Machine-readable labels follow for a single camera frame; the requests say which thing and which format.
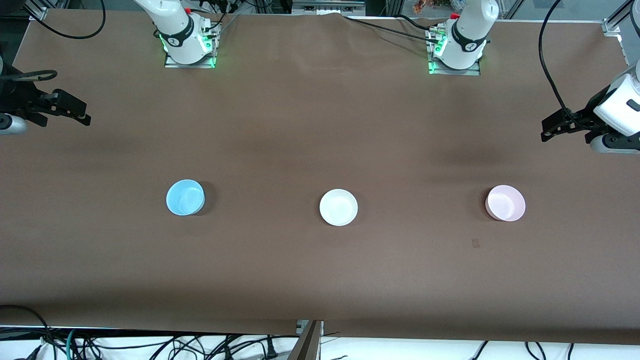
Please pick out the brown table cover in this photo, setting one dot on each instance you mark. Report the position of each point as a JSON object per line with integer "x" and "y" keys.
{"x": 320, "y": 280}

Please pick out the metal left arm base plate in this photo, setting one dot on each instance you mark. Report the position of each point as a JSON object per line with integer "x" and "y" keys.
{"x": 472, "y": 72}

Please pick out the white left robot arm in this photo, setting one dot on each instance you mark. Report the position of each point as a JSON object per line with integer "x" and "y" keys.
{"x": 470, "y": 30}

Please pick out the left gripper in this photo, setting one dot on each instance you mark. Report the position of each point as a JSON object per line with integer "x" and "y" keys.
{"x": 583, "y": 118}

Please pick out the aluminium profile post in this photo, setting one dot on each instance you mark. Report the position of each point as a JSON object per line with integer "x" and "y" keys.
{"x": 306, "y": 345}

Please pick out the metal table corner bracket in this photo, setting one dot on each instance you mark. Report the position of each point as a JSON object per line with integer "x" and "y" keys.
{"x": 612, "y": 27}
{"x": 37, "y": 11}

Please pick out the white bowl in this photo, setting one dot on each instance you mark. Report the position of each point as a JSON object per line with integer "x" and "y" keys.
{"x": 338, "y": 207}

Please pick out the aluminium table side rail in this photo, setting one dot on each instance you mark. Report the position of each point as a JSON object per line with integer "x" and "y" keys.
{"x": 624, "y": 50}

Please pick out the aluminium frame rail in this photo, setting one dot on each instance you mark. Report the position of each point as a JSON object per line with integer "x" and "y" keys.
{"x": 327, "y": 6}

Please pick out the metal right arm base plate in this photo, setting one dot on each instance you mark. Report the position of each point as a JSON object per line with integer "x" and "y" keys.
{"x": 172, "y": 64}

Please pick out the blue bowl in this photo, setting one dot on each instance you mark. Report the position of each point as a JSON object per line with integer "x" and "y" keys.
{"x": 185, "y": 198}

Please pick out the orange background object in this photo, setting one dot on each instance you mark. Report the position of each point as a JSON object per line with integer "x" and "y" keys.
{"x": 424, "y": 6}

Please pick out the pink bowl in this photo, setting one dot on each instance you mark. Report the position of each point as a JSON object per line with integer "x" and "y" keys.
{"x": 506, "y": 203}

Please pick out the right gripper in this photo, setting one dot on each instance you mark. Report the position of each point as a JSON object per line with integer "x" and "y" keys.
{"x": 20, "y": 98}

